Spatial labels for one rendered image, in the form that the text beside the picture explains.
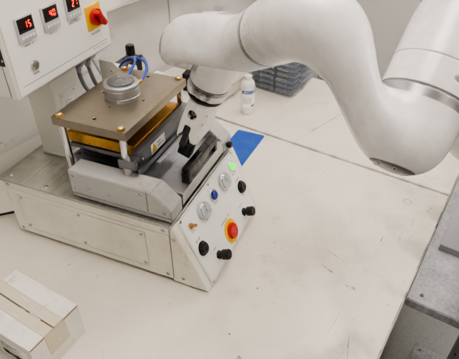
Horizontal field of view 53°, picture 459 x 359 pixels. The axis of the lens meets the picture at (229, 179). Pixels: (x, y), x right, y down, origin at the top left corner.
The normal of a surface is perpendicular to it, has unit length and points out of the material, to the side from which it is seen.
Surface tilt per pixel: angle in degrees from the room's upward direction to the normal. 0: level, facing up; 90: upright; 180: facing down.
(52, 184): 0
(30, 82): 90
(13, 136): 90
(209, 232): 65
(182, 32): 57
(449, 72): 52
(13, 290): 2
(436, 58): 47
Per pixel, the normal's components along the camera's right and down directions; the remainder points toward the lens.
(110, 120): 0.00, -0.79
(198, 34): -0.43, -0.01
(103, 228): -0.37, 0.56
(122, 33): 0.84, 0.33
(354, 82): -0.77, 0.37
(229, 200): 0.84, -0.13
